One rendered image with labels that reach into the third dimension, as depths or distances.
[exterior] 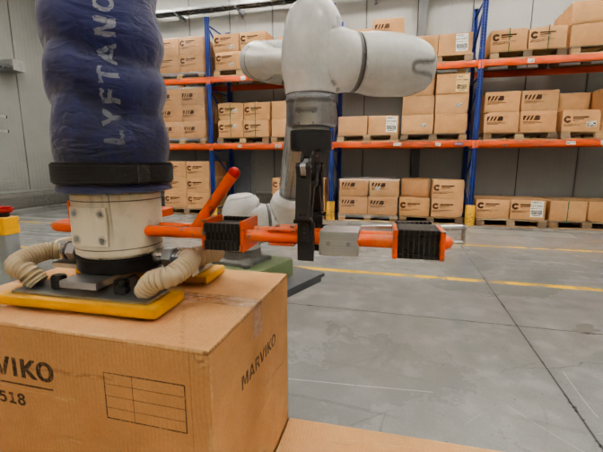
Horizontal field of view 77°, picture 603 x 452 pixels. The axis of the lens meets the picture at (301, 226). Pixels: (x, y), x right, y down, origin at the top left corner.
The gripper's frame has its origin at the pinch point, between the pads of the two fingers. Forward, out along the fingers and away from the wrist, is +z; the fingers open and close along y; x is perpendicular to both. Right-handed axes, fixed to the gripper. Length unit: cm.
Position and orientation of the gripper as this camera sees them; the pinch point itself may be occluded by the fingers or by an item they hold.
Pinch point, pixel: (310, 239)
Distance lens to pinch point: 71.0
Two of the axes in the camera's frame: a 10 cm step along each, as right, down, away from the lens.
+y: -2.3, 1.7, -9.6
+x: 9.7, 0.4, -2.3
